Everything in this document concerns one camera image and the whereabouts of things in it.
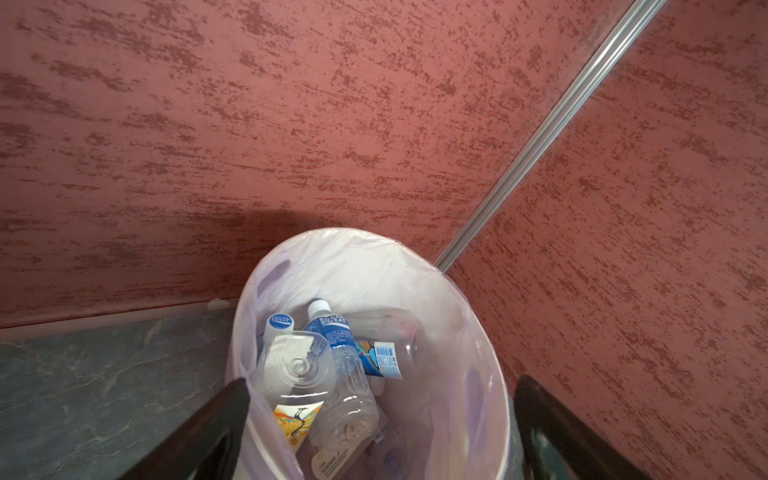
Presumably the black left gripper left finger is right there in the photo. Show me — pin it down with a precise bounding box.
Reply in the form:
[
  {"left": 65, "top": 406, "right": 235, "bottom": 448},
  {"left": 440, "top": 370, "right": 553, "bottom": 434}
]
[{"left": 121, "top": 378, "right": 250, "bottom": 479}]

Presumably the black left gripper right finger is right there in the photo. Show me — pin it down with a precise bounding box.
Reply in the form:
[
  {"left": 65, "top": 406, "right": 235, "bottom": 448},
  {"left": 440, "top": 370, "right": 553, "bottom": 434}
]
[{"left": 514, "top": 375, "right": 650, "bottom": 480}]

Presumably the blue label bottle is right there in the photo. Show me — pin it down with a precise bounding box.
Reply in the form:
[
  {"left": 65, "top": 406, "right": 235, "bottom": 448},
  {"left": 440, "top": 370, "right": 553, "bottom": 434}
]
[
  {"left": 305, "top": 299, "right": 380, "bottom": 451},
  {"left": 367, "top": 429, "right": 411, "bottom": 480},
  {"left": 261, "top": 313, "right": 294, "bottom": 353}
]

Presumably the purple bin liner bag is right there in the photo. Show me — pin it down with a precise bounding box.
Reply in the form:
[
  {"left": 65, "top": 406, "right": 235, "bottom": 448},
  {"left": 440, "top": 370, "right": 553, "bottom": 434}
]
[{"left": 226, "top": 228, "right": 510, "bottom": 479}]

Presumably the right corner aluminium post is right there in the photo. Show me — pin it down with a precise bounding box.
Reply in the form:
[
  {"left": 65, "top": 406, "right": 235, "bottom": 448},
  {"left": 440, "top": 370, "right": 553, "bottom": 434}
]
[{"left": 436, "top": 0, "right": 666, "bottom": 272}]

